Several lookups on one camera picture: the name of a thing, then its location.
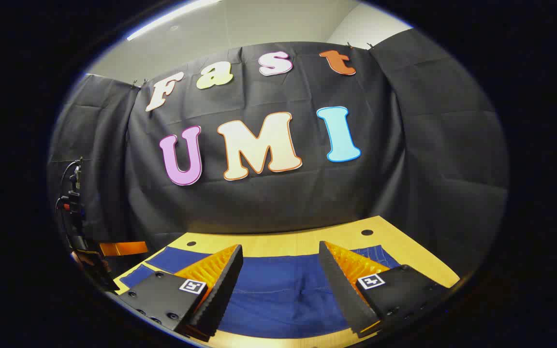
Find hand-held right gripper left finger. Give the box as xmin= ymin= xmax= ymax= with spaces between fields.
xmin=117 ymin=244 xmax=244 ymax=342

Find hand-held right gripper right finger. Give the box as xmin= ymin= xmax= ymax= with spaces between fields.
xmin=318 ymin=241 xmax=453 ymax=339

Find blue jeans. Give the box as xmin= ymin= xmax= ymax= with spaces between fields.
xmin=119 ymin=246 xmax=402 ymax=339

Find black backdrop cloth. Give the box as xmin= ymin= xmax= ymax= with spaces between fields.
xmin=46 ymin=29 xmax=509 ymax=286

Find black cable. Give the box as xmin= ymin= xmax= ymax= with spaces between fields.
xmin=55 ymin=159 xmax=82 ymax=232

